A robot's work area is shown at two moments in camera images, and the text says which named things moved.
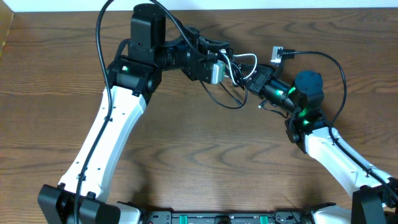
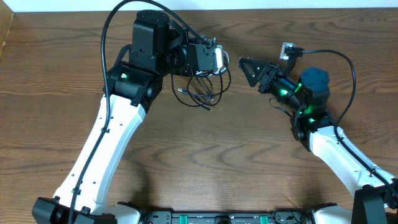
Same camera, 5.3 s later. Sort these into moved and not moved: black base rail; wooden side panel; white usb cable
Moved: white usb cable
Not moved: black base rail; wooden side panel
